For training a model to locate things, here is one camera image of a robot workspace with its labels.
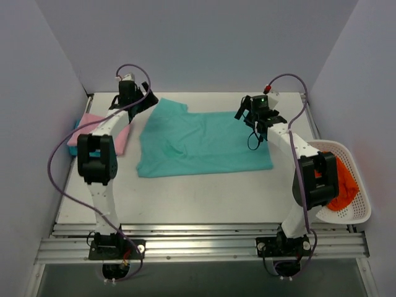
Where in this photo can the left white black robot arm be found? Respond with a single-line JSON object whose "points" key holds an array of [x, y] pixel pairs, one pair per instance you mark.
{"points": [[96, 151]]}

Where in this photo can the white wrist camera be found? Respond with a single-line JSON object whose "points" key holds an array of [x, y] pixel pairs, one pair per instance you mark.
{"points": [[273, 96], [127, 77]]}

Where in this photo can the folded teal t shirt underneath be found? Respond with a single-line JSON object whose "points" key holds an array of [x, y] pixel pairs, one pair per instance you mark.
{"points": [[72, 146]]}

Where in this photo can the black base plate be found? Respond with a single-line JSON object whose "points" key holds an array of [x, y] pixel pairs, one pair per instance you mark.
{"points": [[119, 251], [278, 247]]}

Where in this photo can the teal t shirt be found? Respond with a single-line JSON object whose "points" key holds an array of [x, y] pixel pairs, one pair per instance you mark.
{"points": [[175, 142]]}

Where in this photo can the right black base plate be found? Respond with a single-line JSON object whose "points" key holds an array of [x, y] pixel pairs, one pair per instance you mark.
{"points": [[278, 247]]}

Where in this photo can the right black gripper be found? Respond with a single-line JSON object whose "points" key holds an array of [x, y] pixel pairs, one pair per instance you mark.
{"points": [[245, 112]]}

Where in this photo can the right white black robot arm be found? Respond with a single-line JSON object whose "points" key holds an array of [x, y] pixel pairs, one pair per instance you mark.
{"points": [[315, 181]]}

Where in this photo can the aluminium rail frame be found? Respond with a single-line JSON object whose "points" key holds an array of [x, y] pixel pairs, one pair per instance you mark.
{"points": [[213, 217]]}

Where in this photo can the white plastic perforated basket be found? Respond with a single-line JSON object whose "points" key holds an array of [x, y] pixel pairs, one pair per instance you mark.
{"points": [[352, 205]]}

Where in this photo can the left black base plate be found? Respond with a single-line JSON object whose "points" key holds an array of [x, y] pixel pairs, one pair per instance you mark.
{"points": [[119, 251]]}

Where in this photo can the orange t shirt in basket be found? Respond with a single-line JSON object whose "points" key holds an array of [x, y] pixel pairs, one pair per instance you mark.
{"points": [[348, 188]]}

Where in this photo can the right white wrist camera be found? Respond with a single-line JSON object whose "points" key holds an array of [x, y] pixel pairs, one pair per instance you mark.
{"points": [[273, 96]]}

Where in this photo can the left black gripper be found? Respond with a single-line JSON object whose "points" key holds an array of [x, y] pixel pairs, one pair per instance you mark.
{"points": [[143, 101]]}

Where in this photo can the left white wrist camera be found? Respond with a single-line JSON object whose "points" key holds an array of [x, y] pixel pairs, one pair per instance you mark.
{"points": [[127, 77]]}

